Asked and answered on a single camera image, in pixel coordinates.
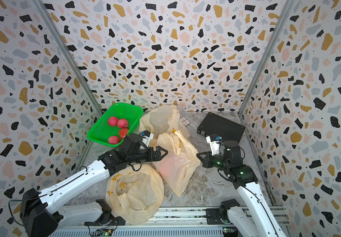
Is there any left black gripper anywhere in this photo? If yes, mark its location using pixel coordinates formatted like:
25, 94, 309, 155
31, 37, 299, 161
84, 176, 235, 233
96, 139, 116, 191
127, 145, 169, 165

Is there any red apple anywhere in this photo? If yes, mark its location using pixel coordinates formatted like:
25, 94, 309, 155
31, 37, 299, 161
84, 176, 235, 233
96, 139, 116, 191
108, 136, 121, 145
117, 118, 129, 129
108, 117, 119, 127
119, 128, 129, 139

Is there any beige plastic bag with apples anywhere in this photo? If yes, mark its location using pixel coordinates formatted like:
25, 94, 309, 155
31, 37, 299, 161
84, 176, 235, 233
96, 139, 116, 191
105, 164, 164, 225

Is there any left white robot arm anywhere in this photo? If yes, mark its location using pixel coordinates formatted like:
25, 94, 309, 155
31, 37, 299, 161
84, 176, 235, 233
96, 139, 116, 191
20, 130, 168, 237

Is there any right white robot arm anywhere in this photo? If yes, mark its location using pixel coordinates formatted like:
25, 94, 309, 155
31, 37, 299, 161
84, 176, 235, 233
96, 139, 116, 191
197, 136, 286, 237

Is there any black flat box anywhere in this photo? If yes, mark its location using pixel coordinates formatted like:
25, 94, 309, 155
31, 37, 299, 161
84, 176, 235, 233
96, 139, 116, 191
197, 112, 245, 143

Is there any small card box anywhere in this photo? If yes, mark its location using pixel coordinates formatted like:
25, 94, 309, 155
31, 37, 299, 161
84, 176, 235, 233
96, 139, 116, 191
180, 117, 190, 126

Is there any green plastic mesh basket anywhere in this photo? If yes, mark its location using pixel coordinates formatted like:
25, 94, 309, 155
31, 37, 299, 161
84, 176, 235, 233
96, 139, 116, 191
88, 103, 143, 147

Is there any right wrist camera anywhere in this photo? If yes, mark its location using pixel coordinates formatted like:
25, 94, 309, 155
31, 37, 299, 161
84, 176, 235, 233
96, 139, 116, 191
206, 134, 222, 156

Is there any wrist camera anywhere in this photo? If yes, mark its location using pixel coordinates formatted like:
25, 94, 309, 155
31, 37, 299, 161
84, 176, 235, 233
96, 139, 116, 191
139, 130, 154, 147
206, 134, 222, 156

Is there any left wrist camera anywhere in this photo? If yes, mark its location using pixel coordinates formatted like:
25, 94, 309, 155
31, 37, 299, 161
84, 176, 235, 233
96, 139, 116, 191
139, 130, 154, 147

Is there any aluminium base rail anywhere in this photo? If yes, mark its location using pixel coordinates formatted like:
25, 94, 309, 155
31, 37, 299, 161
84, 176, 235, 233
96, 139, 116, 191
43, 206, 289, 237

